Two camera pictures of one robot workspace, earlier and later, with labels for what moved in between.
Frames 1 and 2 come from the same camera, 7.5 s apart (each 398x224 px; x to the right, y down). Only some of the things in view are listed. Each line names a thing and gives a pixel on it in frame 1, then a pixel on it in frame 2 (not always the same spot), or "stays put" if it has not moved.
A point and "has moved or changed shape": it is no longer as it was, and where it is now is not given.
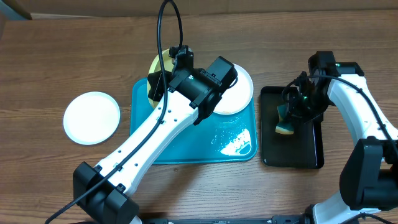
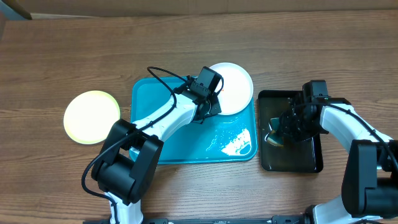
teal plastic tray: x=219 y=137 stays put
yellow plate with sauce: x=155 y=66 → x=89 y=116
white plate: x=237 y=98 stays put
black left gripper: x=156 y=83 → x=216 y=107
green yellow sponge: x=283 y=127 has moved or changed shape
